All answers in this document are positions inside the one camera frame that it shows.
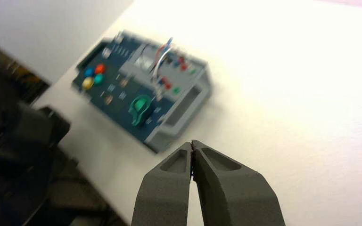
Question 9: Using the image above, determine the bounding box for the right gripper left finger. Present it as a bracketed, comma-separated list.
[131, 142, 192, 226]

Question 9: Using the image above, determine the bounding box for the small white display screen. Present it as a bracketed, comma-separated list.
[134, 55, 156, 71]

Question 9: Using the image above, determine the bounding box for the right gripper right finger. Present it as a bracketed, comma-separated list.
[192, 140, 286, 226]

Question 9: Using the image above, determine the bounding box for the black green rotary knob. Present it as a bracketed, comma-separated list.
[128, 95, 153, 127]

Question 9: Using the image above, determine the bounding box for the white jumper cable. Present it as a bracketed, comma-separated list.
[151, 47, 177, 94]

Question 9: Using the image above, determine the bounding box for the yellow push button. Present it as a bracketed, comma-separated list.
[82, 77, 95, 91]

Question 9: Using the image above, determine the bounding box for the grey and blue task box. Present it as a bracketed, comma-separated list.
[72, 29, 214, 154]

